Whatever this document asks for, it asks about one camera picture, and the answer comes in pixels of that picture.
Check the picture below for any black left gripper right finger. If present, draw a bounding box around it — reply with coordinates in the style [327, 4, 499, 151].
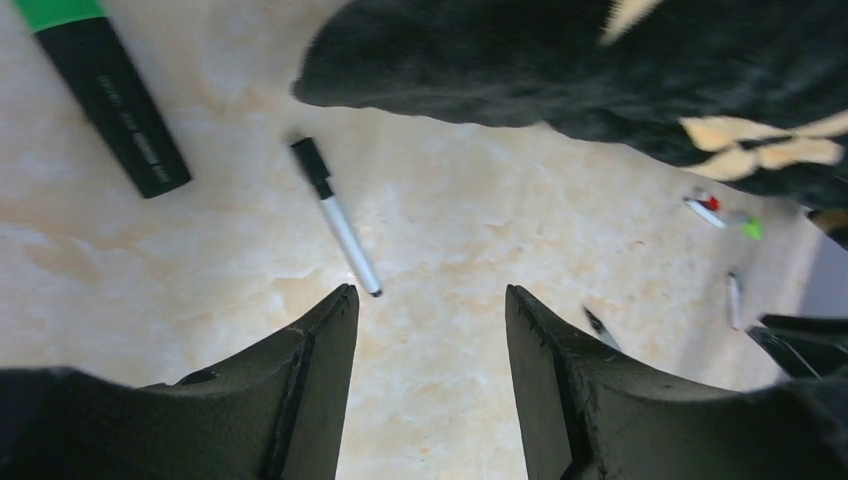
[505, 285, 847, 479]

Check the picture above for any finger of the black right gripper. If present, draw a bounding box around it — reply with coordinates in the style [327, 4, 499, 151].
[747, 315, 847, 379]

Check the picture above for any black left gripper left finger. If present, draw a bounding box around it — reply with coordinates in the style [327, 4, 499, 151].
[1, 284, 359, 479]

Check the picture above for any grey checkered pen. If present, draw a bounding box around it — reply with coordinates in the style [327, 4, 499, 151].
[583, 306, 621, 351]

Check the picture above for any white marker with red tip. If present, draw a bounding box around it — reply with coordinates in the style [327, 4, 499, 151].
[726, 272, 743, 331]

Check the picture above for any white marker with black cap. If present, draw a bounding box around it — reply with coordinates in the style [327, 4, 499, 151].
[290, 137, 384, 298]

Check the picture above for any black marker with green tip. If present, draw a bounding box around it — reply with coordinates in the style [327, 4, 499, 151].
[14, 0, 192, 199]

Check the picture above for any white pen with red cap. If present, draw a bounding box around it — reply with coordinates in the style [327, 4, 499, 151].
[683, 190, 727, 229]

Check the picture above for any clear highlighter with green cap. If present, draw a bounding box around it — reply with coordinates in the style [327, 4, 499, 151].
[724, 211, 763, 241]

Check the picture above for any black pillow with beige flowers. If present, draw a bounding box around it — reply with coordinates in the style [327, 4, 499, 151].
[293, 1, 847, 209]

